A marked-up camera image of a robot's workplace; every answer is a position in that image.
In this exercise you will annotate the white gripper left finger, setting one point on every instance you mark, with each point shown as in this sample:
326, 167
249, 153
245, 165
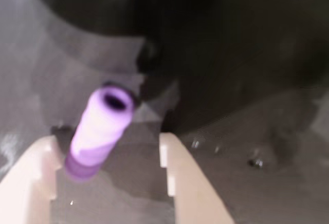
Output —
23, 190

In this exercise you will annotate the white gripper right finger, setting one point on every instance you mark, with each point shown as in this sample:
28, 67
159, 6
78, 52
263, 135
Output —
190, 190

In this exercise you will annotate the purple pen grip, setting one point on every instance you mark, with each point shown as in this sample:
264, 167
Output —
97, 131

